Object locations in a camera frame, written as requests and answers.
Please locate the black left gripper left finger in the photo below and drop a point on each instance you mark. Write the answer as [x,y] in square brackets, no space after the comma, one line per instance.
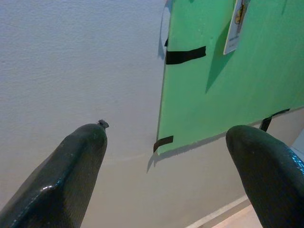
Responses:
[59,180]

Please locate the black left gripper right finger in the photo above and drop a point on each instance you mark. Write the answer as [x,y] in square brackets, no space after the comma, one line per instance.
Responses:
[268,175]

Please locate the black tape strip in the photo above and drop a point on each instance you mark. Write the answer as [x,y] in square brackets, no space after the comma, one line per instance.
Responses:
[162,142]
[185,55]
[267,122]

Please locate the white printed card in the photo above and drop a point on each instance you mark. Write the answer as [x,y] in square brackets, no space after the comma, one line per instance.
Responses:
[234,35]

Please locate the green wall board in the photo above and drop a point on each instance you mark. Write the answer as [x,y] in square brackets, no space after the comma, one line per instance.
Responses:
[237,95]

